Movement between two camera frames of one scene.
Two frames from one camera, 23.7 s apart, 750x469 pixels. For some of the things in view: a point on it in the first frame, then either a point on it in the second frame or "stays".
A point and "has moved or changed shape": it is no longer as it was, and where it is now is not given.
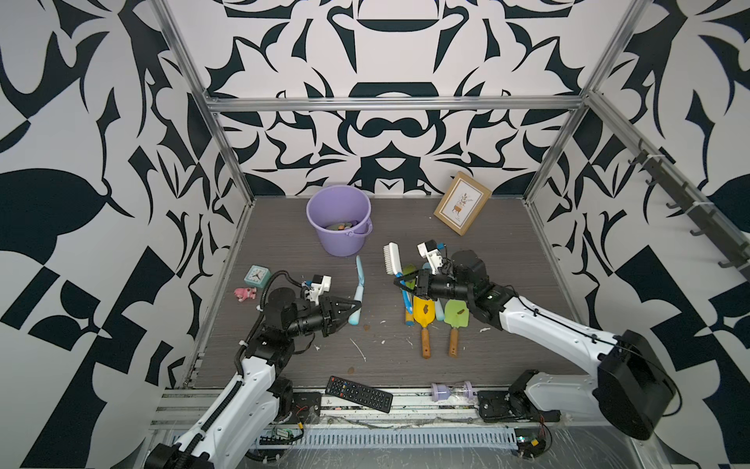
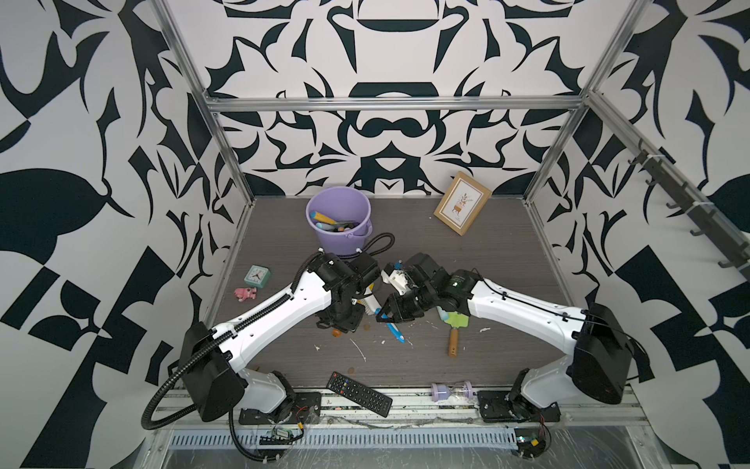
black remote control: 369,397 stays
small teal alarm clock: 258,277 stays
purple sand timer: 442,392 stays
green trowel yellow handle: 409,317 has moved or changed shape
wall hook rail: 705,216 stays
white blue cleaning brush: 394,266 -> 372,305
